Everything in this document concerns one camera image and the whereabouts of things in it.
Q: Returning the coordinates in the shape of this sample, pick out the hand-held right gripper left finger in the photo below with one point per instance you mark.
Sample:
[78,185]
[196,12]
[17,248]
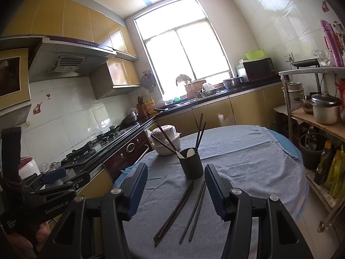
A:
[137,188]

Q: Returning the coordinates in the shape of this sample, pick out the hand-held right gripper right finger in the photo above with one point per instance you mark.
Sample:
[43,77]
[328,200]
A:
[214,188]

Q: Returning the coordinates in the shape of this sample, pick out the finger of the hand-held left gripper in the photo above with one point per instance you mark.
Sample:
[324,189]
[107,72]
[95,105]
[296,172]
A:
[54,174]
[70,184]

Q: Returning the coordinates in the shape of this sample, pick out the black utensil holder cup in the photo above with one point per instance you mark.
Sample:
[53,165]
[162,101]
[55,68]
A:
[191,167]

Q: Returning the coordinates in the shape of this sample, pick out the white plastic spoon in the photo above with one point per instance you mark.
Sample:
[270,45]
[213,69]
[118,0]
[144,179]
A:
[181,155]
[190,152]

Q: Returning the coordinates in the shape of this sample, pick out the group of dark chopsticks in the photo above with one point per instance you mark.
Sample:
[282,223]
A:
[199,132]

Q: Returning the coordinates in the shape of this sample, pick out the person's left hand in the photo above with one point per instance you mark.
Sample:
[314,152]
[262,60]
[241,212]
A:
[41,234]

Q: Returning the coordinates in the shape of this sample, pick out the maroon built-in oven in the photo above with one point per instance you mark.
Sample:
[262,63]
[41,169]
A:
[126,153]

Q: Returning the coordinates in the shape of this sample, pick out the black gas stove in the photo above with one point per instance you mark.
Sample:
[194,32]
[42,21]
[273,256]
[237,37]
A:
[89,151]

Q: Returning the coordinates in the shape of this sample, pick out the grey tablecloth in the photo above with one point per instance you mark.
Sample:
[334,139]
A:
[242,162]

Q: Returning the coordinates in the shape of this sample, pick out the large white bowl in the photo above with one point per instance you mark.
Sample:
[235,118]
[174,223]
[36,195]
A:
[161,150]

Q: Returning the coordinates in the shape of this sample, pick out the plastic-wrapped stack of bowls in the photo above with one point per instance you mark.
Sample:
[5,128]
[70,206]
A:
[173,135]

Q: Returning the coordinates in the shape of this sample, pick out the stacked steel basins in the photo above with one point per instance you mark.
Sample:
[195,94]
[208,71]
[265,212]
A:
[132,116]

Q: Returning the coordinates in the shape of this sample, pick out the wooden knife block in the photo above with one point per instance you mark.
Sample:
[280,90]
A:
[140,106]

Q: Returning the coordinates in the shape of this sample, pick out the yellow oil bottle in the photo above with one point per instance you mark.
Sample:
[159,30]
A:
[149,105]

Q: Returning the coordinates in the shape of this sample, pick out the yellow lower cabinets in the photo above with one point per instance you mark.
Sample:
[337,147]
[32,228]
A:
[242,108]

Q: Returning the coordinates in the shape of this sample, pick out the yellow cabinets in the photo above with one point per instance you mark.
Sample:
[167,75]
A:
[242,108]
[80,21]

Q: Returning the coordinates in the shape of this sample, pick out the blue table cover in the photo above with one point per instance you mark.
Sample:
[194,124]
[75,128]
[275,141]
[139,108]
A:
[287,143]

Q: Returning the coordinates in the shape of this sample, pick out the steel dish basin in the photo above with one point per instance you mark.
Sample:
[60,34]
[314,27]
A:
[209,90]

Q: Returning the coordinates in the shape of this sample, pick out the steel sink faucet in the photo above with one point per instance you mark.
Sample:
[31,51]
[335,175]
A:
[193,90]

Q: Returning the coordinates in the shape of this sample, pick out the black bucket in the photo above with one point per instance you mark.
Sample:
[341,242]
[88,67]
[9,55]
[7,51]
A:
[310,156]

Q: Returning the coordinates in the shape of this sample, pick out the small side table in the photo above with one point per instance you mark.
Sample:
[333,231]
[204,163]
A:
[281,110]

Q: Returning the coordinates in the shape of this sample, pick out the wooden cutting board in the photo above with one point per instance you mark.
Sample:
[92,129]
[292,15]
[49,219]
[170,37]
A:
[200,84]

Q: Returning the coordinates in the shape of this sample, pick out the steel mixing bowl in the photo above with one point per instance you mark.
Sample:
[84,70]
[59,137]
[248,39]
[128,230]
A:
[231,83]

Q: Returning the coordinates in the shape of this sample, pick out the black kitchen countertop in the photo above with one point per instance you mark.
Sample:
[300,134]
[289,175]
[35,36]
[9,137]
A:
[248,87]

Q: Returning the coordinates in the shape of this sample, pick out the round hanging steamer rack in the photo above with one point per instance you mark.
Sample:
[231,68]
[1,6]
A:
[147,80]

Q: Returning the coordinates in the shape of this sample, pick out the clear plastic bottle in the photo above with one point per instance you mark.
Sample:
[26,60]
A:
[311,139]

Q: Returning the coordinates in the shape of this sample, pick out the dark sauce bottle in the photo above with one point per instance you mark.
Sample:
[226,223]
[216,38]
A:
[323,162]

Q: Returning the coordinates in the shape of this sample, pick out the grey cloth on faucet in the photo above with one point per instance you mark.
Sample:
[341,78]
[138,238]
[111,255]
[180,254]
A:
[182,78]

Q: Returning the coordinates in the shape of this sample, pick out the steel range hood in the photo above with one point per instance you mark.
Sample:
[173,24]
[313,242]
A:
[67,56]

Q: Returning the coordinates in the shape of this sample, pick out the white rice cooker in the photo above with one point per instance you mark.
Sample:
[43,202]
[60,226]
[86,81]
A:
[292,94]

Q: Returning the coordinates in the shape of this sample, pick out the yellow plastic bag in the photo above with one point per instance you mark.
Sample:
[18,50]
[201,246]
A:
[337,172]

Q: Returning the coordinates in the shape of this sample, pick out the small steel pot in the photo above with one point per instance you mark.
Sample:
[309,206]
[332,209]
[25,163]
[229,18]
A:
[306,105]

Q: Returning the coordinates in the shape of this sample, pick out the black microwave oven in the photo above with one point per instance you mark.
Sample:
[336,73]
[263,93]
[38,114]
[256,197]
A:
[258,70]

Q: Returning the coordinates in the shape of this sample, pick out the steel pot with lid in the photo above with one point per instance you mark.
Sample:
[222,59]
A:
[326,110]

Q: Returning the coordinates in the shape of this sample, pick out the kitchen window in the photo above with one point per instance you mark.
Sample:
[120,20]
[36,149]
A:
[183,54]

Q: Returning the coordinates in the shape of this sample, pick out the green plastic basin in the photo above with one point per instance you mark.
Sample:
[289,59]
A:
[254,55]

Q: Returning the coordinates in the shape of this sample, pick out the metal storage rack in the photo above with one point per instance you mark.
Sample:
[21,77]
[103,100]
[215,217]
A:
[310,71]

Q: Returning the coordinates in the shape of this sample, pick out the yellow upper cabinets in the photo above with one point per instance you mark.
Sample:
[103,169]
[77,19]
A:
[80,21]

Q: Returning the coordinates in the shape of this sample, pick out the black induction cooktop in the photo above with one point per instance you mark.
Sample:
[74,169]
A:
[306,63]

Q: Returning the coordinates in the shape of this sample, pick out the red plastic item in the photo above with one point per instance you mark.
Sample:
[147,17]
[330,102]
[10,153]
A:
[340,86]

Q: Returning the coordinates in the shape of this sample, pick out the white plastic bag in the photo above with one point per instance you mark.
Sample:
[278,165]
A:
[322,56]

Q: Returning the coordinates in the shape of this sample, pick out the bottle wall sticker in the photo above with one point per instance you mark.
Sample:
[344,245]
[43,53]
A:
[37,108]

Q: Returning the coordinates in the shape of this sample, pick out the white wall socket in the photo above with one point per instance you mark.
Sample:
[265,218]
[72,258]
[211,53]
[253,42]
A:
[289,57]

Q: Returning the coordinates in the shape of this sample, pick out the red wall sticker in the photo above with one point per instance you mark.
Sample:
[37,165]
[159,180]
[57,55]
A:
[325,6]

